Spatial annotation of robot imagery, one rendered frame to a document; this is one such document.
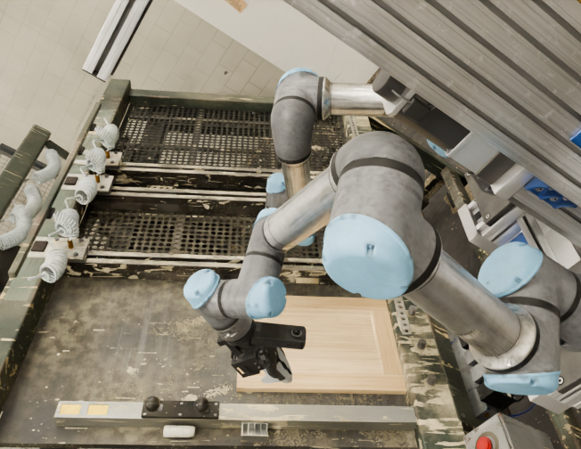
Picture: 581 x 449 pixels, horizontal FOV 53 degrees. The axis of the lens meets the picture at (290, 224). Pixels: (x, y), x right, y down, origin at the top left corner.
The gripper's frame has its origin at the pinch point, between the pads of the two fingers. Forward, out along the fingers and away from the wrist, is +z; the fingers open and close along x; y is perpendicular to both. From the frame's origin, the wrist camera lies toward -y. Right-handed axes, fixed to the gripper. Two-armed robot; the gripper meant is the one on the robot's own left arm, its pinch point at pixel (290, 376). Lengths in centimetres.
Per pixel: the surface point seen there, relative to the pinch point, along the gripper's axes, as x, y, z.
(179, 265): -61, 45, 5
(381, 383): -21.0, -8.0, 41.5
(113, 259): -62, 63, -6
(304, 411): -9.2, 10.1, 27.2
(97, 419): -4, 56, -1
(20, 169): -154, 140, -15
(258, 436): -1.8, 20.6, 21.6
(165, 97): -191, 72, -1
